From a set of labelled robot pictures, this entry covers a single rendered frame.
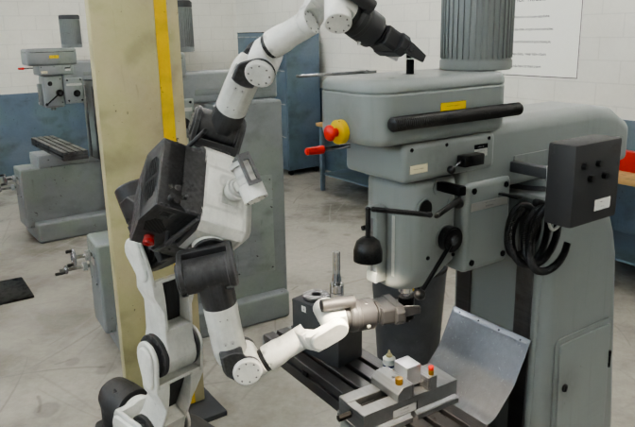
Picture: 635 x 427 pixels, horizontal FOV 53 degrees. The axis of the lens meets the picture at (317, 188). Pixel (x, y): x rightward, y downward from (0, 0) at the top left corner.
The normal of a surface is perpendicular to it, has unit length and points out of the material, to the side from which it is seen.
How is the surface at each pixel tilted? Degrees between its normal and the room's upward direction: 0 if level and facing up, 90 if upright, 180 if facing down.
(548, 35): 90
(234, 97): 118
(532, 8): 90
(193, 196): 57
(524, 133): 90
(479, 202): 90
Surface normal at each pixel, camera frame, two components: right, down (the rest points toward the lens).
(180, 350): 0.72, -0.02
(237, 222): 0.61, -0.40
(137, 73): 0.57, 0.18
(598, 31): -0.82, 0.15
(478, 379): -0.59, -0.58
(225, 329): 0.25, 0.28
